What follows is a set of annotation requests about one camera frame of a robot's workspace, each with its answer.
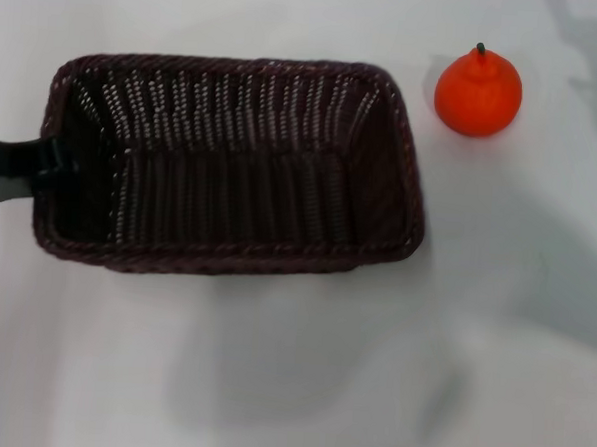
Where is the dark woven rectangular basket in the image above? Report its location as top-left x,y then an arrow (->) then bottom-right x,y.
28,45 -> 435,291

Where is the orange toy fruit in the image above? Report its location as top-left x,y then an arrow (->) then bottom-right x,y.
431,40 -> 526,141

